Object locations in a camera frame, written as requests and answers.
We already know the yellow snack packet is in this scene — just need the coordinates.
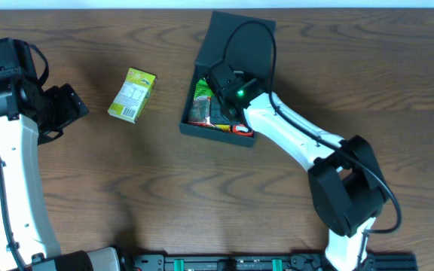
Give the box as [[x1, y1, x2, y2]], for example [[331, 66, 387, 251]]
[[215, 124, 231, 132]]

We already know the red chips can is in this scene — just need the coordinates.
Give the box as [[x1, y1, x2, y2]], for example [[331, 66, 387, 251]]
[[231, 124, 254, 137]]

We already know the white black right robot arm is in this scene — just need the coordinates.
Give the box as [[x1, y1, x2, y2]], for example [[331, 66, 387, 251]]
[[205, 76, 390, 270]]

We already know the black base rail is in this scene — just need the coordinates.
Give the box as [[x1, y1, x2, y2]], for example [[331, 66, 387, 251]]
[[132, 253, 418, 271]]

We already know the green yellow juice carton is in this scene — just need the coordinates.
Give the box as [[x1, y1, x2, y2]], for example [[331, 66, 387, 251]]
[[108, 68, 157, 123]]

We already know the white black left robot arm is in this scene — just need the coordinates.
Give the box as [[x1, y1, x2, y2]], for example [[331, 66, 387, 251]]
[[0, 71, 121, 271]]

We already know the green candy bag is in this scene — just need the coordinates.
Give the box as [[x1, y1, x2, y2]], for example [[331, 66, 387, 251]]
[[188, 79, 214, 126]]

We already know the dark green box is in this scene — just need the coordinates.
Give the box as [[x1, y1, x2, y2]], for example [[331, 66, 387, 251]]
[[179, 11, 276, 148]]

